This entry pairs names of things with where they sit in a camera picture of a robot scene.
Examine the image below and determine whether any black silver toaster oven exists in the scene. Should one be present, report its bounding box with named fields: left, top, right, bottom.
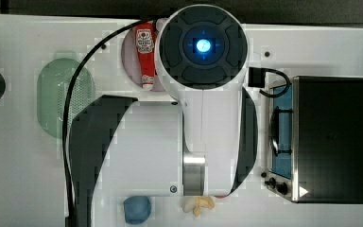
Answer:
left=263, top=76, right=363, bottom=204

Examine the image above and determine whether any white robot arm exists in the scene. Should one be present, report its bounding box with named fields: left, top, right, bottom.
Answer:
left=68, top=5, right=258, bottom=227

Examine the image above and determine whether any peeled toy banana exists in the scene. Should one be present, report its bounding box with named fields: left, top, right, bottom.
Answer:
left=181, top=196, right=215, bottom=217

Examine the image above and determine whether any red ketchup bottle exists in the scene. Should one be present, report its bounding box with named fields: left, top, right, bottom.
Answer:
left=134, top=23, right=156, bottom=91

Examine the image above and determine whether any blue cup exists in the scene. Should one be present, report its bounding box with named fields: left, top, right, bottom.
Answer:
left=123, top=196, right=151, bottom=225

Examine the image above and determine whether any green oval colander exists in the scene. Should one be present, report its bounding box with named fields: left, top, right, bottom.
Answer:
left=37, top=50, right=95, bottom=138

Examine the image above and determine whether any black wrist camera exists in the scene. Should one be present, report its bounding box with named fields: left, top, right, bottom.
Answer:
left=248, top=67, right=266, bottom=88

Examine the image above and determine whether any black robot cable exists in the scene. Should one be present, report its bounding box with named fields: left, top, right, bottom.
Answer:
left=61, top=17, right=159, bottom=227

